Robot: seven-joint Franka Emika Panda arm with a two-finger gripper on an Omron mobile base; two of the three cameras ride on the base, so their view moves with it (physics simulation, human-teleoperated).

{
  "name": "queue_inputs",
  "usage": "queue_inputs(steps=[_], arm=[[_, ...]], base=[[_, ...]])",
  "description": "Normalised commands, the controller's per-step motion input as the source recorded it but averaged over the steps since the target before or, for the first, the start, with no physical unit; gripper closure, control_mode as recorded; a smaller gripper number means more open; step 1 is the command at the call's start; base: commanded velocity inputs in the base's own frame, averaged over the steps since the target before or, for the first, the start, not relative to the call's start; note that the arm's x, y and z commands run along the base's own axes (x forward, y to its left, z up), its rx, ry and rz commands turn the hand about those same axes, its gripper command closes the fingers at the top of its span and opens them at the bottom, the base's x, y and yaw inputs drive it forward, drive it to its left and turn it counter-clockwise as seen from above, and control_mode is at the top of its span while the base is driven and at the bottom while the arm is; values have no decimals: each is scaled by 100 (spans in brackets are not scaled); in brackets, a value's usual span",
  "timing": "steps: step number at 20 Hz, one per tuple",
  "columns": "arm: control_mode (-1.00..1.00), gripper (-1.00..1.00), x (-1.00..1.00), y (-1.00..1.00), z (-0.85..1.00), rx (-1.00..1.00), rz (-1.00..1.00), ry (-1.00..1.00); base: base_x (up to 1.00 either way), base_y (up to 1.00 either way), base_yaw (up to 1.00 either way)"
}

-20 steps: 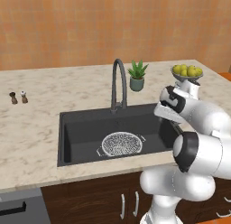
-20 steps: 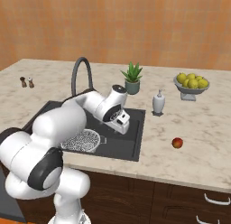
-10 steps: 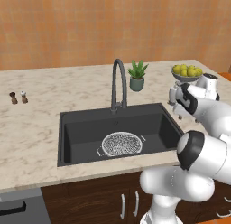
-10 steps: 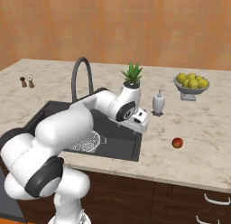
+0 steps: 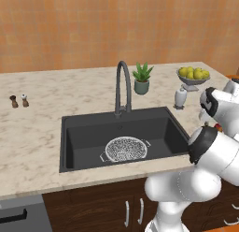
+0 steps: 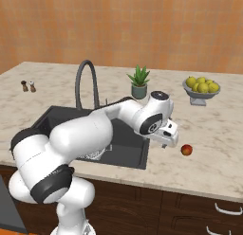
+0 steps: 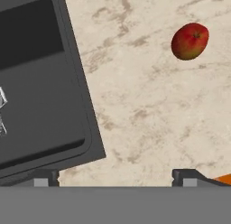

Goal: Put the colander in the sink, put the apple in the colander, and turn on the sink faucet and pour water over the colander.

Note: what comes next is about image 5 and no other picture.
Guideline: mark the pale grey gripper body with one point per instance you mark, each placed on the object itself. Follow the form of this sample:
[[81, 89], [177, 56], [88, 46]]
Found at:
[[206, 116]]

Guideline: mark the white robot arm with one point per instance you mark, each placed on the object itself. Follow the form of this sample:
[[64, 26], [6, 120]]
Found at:
[[199, 182]]

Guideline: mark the red apple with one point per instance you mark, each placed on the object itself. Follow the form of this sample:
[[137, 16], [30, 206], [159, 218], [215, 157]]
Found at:
[[218, 127]]

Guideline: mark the white mesh colander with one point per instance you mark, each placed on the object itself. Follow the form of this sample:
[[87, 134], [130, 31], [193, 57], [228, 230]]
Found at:
[[126, 150]]

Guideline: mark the dark grey arched faucet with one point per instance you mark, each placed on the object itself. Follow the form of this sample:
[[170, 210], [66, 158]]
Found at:
[[118, 95]]

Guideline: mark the black sink basin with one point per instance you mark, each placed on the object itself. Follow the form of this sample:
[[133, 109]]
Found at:
[[87, 139]]

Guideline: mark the white soap dispenser bottle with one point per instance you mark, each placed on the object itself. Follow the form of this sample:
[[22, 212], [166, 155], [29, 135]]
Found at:
[[180, 98]]

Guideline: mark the yellow lemon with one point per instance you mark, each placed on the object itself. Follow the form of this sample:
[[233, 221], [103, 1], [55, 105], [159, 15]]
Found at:
[[190, 69], [198, 75], [190, 76], [183, 71], [205, 74]]

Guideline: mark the green plant in teal pot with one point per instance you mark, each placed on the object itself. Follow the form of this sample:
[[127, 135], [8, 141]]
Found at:
[[142, 86]]

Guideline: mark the dark wood drawer front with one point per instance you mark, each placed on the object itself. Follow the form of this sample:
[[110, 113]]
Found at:
[[214, 210]]

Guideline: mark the dark wood cupboard door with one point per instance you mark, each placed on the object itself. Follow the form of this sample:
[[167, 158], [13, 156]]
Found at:
[[87, 207], [144, 210]]

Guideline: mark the brown white-topped salt shaker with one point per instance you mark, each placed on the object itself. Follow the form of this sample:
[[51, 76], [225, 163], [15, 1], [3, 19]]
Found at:
[[25, 101]]

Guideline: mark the brown pepper shaker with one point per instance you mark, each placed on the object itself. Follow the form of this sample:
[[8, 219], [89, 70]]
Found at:
[[14, 102]]

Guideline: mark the grey dishwasher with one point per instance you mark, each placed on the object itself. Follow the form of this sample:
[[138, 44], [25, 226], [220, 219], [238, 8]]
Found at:
[[28, 217]]

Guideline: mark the grey pedestal fruit bowl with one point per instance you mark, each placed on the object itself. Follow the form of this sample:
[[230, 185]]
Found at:
[[189, 81]]

